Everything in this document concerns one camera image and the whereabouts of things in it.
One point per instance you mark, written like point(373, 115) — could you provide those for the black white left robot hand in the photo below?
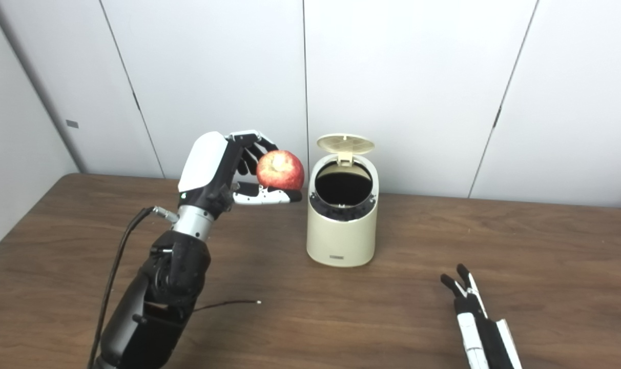
point(203, 164)

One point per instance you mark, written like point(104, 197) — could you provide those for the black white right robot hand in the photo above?
point(487, 343)

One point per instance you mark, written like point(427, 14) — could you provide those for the red apple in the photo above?
point(281, 170)

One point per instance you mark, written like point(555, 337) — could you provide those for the cream round bin lid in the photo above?
point(345, 143)

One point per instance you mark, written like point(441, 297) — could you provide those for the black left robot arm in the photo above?
point(157, 307)

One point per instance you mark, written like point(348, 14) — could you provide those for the cream-colored bin body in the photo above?
point(341, 238)

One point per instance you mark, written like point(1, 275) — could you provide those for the small grey wall label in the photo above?
point(72, 124)

